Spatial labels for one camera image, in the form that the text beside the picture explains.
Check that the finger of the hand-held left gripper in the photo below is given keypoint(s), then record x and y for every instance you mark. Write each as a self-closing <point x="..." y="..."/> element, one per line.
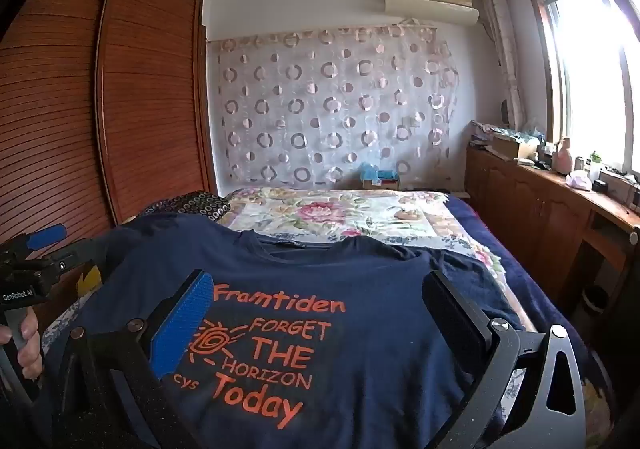
<point x="80" y="259"/>
<point x="46" y="236"/>

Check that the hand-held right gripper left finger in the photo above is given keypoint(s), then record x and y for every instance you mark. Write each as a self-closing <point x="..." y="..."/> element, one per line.
<point x="180" y="324"/>

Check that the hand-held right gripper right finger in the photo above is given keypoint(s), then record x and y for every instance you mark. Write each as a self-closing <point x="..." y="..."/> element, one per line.
<point x="457" y="314"/>

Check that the navy printed T-shirt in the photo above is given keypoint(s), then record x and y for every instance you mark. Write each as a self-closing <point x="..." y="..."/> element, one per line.
<point x="360" y="379"/>

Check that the person's left hand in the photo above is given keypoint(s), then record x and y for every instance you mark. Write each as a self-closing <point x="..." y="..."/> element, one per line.
<point x="31" y="349"/>

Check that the dark blue blanket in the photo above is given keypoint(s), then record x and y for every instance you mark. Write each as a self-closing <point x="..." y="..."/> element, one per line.
<point x="530" y="289"/>

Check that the long wooden cabinet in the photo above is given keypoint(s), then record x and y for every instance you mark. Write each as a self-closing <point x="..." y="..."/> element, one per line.
<point x="530" y="209"/>

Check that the dark waste bin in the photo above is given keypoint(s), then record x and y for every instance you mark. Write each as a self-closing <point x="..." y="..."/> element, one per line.
<point x="595" y="304"/>

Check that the floral blanket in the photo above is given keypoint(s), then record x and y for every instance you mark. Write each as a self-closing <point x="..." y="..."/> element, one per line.
<point x="350" y="214"/>

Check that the small cardboard box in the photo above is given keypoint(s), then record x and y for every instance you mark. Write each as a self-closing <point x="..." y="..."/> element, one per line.
<point x="382" y="183"/>

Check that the wooden slatted wardrobe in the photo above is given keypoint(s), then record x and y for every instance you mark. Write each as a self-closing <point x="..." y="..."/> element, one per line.
<point x="140" y="104"/>

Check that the blue plastic bag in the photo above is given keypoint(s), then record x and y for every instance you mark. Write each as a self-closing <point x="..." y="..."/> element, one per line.
<point x="374" y="171"/>

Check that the flat cardboard box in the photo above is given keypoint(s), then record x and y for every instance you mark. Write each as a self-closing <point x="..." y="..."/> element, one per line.
<point x="512" y="147"/>

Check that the stack of papers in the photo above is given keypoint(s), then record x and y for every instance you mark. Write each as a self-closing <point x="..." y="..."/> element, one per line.
<point x="482" y="136"/>

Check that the pink crumpled cloth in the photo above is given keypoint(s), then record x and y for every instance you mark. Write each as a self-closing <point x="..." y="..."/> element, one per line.
<point x="579" y="180"/>

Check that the pink bottle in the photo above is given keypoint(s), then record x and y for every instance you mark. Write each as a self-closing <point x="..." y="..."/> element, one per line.
<point x="563" y="156"/>

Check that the small black box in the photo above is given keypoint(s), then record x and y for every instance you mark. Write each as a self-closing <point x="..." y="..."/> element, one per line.
<point x="600" y="185"/>

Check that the clear plastic bag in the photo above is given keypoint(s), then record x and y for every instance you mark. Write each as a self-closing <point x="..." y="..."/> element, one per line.
<point x="534" y="129"/>

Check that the green-capped bottle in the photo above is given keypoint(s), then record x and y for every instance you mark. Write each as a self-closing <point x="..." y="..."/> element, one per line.
<point x="594" y="166"/>

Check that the dark oval object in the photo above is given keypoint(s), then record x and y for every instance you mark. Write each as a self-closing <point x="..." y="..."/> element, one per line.
<point x="505" y="113"/>

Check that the sheer circle-patterned curtain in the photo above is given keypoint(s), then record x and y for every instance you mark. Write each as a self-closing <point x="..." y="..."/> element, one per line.
<point x="325" y="104"/>

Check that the patterned window drape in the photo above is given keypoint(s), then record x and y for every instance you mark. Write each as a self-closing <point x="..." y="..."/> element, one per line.
<point x="502" y="54"/>

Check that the window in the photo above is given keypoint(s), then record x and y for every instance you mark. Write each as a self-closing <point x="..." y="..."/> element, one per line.
<point x="585" y="79"/>

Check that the wall air conditioner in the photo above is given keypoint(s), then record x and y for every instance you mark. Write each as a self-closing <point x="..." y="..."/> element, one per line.
<point x="430" y="4"/>

